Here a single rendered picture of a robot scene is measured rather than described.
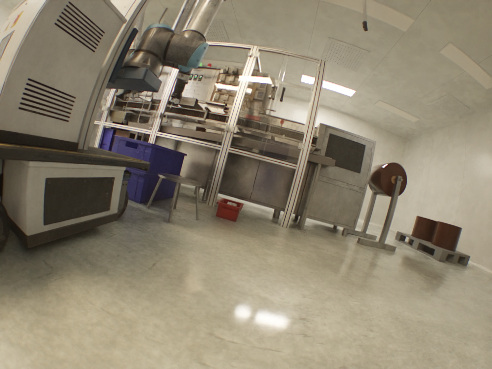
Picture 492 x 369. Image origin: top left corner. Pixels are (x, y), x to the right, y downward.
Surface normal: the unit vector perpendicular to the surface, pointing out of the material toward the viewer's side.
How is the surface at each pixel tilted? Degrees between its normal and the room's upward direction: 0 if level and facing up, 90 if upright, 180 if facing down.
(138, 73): 90
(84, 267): 0
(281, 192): 90
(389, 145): 90
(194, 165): 90
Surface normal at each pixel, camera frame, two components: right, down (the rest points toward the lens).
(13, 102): 0.96, 0.26
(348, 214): -0.14, 0.01
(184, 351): 0.25, -0.97
